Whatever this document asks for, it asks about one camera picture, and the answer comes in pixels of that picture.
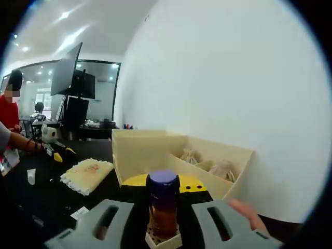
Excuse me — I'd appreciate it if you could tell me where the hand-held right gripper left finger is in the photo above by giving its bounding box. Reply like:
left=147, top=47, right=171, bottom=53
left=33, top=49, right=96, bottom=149
left=44, top=174, right=150, bottom=249

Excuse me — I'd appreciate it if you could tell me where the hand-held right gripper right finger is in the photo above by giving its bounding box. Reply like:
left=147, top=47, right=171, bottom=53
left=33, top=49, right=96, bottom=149
left=177, top=175, right=283, bottom=249

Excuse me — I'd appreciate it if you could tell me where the long white cosmetic tube bottle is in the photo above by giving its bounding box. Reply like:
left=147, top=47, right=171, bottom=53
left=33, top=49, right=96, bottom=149
left=27, top=168, right=37, bottom=185

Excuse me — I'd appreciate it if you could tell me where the cream drawer organizer box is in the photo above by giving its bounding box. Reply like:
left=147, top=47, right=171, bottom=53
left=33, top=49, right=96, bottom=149
left=111, top=129, right=256, bottom=247

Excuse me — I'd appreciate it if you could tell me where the purple cosmetic bottle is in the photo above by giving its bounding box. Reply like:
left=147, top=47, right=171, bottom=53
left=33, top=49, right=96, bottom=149
left=145, top=170, right=182, bottom=237

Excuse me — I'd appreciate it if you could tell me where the person's right hand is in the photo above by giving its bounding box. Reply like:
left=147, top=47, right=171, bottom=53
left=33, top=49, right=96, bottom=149
left=227, top=199, right=271, bottom=234

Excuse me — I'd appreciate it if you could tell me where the white paper label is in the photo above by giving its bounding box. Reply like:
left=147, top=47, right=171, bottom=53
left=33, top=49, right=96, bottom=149
left=71, top=206, right=89, bottom=220

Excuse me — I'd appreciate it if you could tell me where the black wristband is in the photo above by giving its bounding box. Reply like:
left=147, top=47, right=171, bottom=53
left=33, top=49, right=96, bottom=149
left=27, top=139, right=46, bottom=154

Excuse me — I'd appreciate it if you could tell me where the black background desk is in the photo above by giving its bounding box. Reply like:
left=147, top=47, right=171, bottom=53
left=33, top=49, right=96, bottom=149
left=77, top=118, right=120, bottom=141

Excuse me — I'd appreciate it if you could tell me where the white badge card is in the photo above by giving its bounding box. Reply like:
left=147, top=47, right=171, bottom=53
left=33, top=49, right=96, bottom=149
left=0, top=149, right=21, bottom=177

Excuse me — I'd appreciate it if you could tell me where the black table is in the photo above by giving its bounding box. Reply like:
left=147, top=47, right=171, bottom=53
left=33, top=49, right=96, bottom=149
left=0, top=139, right=308, bottom=249

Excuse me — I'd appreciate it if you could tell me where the grey shirt sleeve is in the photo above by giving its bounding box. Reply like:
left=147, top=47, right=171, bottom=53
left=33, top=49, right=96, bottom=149
left=0, top=121, right=12, bottom=156

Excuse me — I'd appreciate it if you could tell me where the large black monitor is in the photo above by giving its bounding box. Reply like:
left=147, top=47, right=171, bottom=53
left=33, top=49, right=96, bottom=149
left=50, top=42, right=83, bottom=96

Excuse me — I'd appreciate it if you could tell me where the black glass partition frame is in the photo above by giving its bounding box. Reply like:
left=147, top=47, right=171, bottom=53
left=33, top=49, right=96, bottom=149
left=75, top=60, right=122, bottom=122

